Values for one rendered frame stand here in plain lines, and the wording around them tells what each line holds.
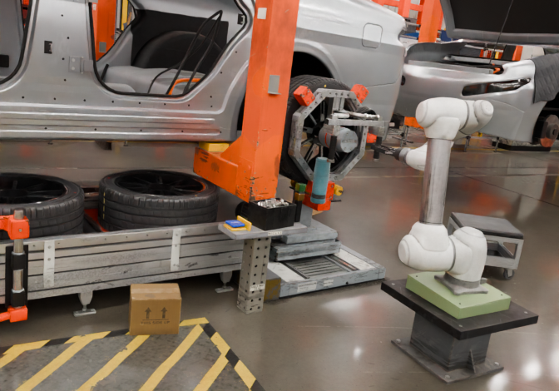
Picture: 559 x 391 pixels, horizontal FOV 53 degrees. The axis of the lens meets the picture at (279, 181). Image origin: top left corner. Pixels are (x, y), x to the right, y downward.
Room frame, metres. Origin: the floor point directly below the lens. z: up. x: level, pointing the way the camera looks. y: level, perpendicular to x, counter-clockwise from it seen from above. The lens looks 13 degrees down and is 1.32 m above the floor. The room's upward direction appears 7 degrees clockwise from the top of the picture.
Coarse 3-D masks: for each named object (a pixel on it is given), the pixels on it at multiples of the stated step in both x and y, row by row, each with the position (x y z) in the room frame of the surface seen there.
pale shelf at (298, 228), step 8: (224, 224) 2.63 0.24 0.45; (296, 224) 2.77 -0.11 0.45; (224, 232) 2.58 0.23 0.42; (232, 232) 2.52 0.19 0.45; (240, 232) 2.53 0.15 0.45; (248, 232) 2.55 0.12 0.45; (256, 232) 2.56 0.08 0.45; (264, 232) 2.59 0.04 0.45; (272, 232) 2.62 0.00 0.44; (280, 232) 2.65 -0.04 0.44; (288, 232) 2.67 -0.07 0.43; (296, 232) 2.70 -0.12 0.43; (304, 232) 2.73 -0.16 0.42
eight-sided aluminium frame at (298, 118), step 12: (324, 96) 3.22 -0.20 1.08; (336, 96) 3.28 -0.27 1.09; (348, 96) 3.33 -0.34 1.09; (300, 108) 3.19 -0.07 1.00; (312, 108) 3.18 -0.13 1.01; (300, 120) 3.13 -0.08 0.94; (300, 132) 3.14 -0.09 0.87; (360, 132) 3.47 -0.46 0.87; (300, 144) 3.15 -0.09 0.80; (360, 144) 3.42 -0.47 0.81; (300, 156) 3.16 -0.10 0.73; (348, 156) 3.44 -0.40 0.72; (360, 156) 3.43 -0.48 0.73; (300, 168) 3.22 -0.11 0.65; (348, 168) 3.39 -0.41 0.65; (312, 180) 3.22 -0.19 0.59; (336, 180) 3.33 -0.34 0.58
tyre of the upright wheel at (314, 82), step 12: (300, 84) 3.30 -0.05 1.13; (312, 84) 3.28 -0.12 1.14; (324, 84) 3.33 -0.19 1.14; (336, 84) 3.38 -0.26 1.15; (288, 96) 3.25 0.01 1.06; (288, 108) 3.19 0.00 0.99; (288, 120) 3.19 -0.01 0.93; (288, 132) 3.20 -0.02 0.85; (288, 144) 3.20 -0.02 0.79; (288, 156) 3.21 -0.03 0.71; (288, 168) 3.22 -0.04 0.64; (336, 168) 3.44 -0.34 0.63; (300, 180) 3.28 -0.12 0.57
